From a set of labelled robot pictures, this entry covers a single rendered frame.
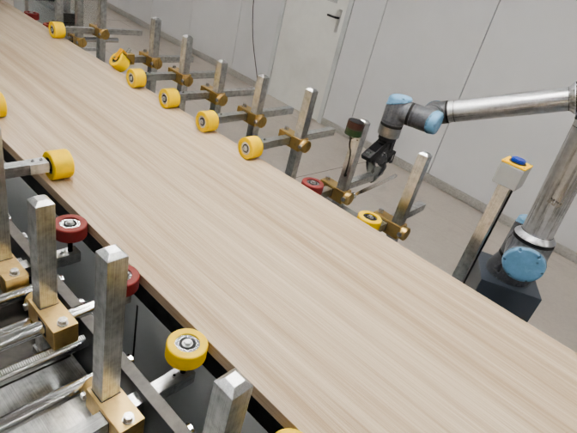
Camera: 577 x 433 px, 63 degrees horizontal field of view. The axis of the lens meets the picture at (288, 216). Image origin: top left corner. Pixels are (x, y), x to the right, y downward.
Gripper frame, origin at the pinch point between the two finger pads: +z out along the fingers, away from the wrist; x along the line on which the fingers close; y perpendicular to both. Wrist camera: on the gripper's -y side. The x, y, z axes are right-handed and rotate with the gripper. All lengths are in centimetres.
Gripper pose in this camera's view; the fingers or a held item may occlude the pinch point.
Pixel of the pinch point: (370, 179)
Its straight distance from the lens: 202.3
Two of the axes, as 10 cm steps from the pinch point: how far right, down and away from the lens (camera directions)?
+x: -7.1, -4.8, 5.1
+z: -2.0, 8.4, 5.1
